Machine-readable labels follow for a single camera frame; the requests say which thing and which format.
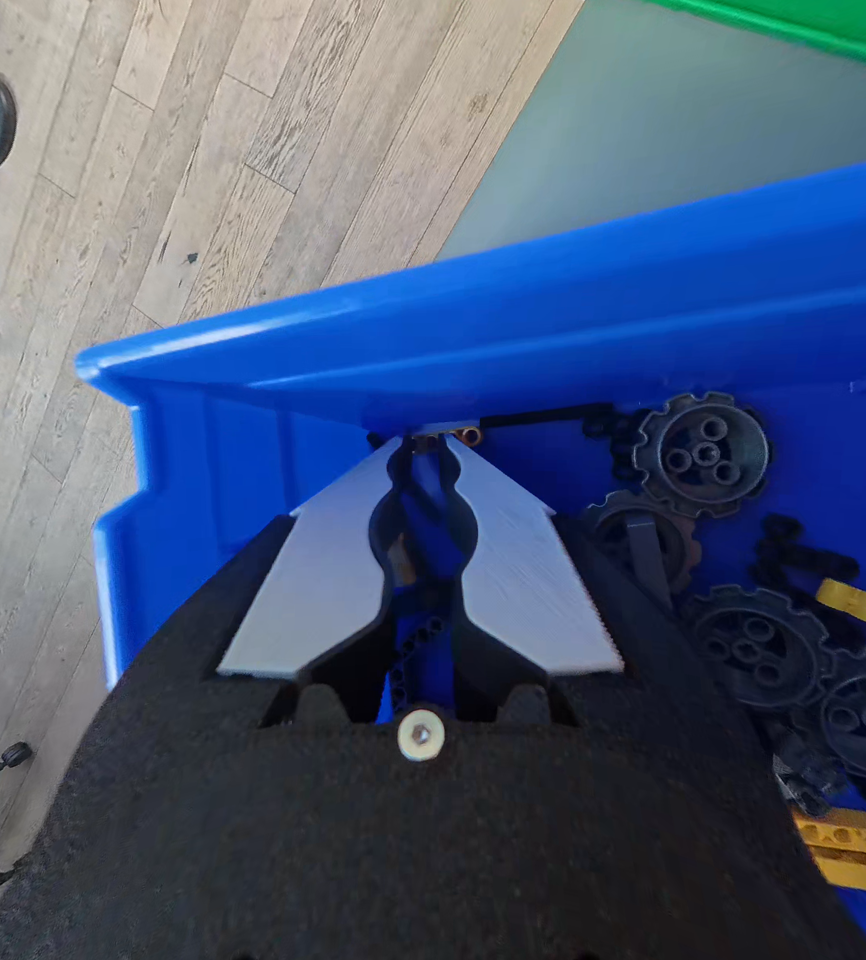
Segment dark grey lego beam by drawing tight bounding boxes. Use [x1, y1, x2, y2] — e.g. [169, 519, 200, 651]
[625, 515, 675, 610]

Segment yellow lego bent beam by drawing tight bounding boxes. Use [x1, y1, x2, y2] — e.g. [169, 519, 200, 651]
[814, 576, 866, 648]

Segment yellow lego liftarm beam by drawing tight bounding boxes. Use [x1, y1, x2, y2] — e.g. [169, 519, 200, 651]
[412, 425, 487, 456]

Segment blue plastic bin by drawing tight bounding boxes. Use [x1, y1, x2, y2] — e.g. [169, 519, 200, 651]
[74, 153, 866, 960]

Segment black lego track links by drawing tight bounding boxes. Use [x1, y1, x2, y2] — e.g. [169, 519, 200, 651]
[750, 513, 863, 595]

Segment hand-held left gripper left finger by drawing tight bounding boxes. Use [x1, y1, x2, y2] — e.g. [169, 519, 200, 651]
[217, 435, 412, 725]

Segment green plastic bin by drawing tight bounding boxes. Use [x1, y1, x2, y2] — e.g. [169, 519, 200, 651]
[643, 0, 866, 78]

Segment long black lego axle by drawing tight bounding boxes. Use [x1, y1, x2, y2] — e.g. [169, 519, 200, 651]
[478, 402, 615, 431]

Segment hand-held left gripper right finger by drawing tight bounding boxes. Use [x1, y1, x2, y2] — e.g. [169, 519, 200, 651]
[436, 435, 626, 725]

